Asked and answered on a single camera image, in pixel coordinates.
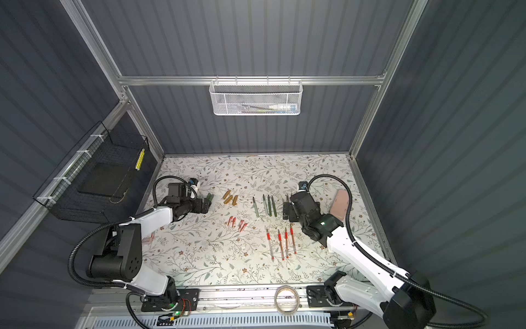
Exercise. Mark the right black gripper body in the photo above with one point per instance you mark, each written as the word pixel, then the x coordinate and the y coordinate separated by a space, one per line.
pixel 293 209

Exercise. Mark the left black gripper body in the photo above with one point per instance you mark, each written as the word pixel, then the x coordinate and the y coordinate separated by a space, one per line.
pixel 203 205

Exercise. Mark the red pen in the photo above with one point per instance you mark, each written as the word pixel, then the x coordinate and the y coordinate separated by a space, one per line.
pixel 281 245
pixel 270 244
pixel 292 238
pixel 286 244

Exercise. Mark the brown pen cap two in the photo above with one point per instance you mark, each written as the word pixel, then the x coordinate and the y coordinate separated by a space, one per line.
pixel 226 195

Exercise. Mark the brown pen cap three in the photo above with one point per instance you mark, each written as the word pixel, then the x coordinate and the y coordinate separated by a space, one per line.
pixel 229 199

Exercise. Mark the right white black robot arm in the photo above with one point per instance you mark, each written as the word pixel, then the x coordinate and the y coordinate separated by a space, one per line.
pixel 401 299

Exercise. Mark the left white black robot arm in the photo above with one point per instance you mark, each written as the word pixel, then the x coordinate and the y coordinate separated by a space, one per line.
pixel 117 263

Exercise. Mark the floral patterned table mat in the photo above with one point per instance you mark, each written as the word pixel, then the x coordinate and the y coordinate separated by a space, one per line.
pixel 203 250

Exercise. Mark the pink eraser block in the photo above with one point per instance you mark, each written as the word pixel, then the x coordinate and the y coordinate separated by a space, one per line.
pixel 340 205

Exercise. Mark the small clear plastic box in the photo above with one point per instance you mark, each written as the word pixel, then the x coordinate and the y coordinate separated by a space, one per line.
pixel 149 239

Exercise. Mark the clear tape roll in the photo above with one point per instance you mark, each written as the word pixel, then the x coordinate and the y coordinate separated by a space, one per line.
pixel 286 300

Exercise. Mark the black wire basket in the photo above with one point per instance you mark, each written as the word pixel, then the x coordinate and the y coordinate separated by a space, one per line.
pixel 104 181

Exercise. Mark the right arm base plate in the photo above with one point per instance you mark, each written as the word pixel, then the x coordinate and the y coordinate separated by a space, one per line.
pixel 317 298

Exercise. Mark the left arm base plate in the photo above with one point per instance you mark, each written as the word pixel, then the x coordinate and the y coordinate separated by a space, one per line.
pixel 184 300

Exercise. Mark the white wire mesh basket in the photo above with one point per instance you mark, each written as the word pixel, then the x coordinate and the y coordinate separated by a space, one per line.
pixel 252 99

